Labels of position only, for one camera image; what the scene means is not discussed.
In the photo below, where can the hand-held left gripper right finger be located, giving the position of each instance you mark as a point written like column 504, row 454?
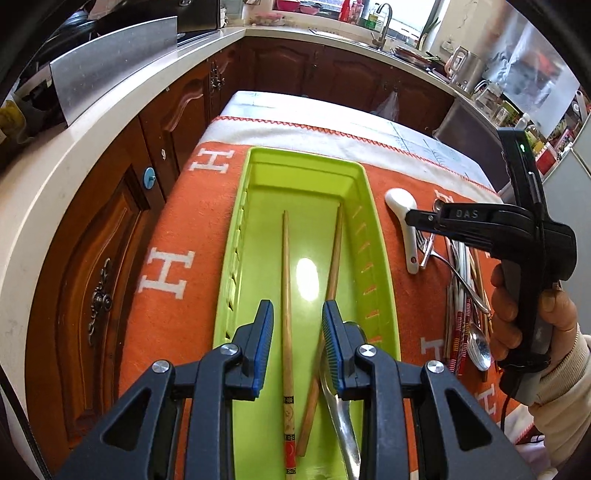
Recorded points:
column 332, row 350

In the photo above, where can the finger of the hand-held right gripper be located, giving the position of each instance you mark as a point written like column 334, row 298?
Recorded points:
column 471, row 224

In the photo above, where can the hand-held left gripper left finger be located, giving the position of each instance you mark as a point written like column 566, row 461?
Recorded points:
column 265, row 350

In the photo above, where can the metal spoon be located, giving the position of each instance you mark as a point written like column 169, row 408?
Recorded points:
column 480, row 350
column 457, row 274
column 344, row 429

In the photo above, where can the metal fork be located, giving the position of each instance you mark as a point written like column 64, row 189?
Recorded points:
column 427, row 256

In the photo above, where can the white ceramic spoon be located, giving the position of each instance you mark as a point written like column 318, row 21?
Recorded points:
column 397, row 201

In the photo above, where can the plain wooden chopstick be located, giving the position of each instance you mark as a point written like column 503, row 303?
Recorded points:
column 333, row 263

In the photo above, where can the green plastic utensil tray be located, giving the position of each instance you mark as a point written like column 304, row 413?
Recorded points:
column 263, row 230

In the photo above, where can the person's right forearm cream sleeve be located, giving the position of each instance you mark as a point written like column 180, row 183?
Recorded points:
column 563, row 397

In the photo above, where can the person's right hand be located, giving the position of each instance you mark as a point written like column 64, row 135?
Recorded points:
column 503, row 323

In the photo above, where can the row of jars and bottles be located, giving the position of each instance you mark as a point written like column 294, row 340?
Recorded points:
column 531, row 134

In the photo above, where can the stainless steel appliance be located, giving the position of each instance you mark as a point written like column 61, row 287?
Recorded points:
column 471, row 138

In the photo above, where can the orange blanket white letter print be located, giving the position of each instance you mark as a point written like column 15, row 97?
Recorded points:
column 184, row 300

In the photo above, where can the clear plastic sheet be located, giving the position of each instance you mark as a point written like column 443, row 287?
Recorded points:
column 531, row 74

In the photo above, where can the steel electric kettle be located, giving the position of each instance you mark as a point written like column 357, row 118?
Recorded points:
column 468, row 69

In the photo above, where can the clear hanging plastic bag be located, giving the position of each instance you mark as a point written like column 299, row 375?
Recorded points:
column 388, row 108

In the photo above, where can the stacked plates by sink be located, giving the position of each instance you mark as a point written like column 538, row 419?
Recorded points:
column 413, row 54

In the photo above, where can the green onion stalks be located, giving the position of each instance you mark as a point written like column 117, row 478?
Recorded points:
column 427, row 34

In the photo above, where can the table with white gridded cover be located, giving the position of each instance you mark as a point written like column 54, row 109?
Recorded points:
column 323, row 108

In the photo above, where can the steel kitchen faucet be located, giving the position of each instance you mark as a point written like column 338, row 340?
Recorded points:
column 381, row 37

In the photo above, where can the blue round cabinet knob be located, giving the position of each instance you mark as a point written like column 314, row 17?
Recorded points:
column 149, row 177

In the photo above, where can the brown wooden kitchen cabinets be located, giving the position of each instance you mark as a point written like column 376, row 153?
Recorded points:
column 92, row 230

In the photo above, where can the green dish soap bottle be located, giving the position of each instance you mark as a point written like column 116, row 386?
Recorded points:
column 373, row 22

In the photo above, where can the red bottles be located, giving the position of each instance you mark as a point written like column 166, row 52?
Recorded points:
column 350, row 11

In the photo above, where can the red bowl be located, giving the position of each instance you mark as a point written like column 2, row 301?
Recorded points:
column 295, row 6

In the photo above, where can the white kitchen countertop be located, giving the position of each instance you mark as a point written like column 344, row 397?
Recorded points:
column 46, row 175

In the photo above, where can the pink dish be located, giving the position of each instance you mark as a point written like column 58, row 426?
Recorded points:
column 270, row 19

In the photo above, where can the stainless steel splash panel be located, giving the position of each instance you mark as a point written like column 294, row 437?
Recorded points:
column 115, row 64

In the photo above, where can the yellow green food bag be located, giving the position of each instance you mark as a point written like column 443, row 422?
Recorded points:
column 11, row 120

